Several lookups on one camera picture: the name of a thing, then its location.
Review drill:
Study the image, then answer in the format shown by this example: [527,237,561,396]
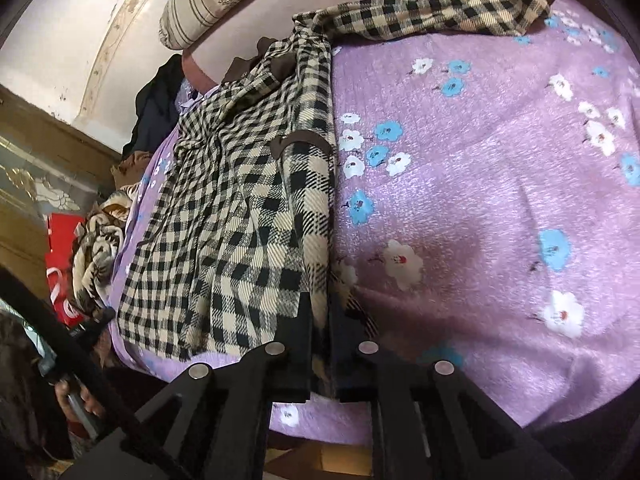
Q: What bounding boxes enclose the wooden wardrobe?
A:
[0,87,119,299]

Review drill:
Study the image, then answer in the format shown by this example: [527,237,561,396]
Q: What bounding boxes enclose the purple floral bed sheet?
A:
[106,0,640,447]

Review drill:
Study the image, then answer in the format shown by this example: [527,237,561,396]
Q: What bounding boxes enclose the black cream checkered garment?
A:
[117,0,549,360]

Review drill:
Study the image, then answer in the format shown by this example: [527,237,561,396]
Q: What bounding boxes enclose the brown garment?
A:
[110,151,153,191]

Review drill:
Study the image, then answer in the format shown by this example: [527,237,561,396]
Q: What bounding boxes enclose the pink padded headboard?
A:
[182,0,350,93]

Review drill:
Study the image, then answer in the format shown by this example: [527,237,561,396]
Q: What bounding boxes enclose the dark navy clothes pile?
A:
[122,54,184,159]

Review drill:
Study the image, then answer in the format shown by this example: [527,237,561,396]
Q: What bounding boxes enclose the patterned beige brown blanket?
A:
[68,190,132,316]

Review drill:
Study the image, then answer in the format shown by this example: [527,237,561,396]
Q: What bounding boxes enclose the person's left hand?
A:
[53,378,108,424]

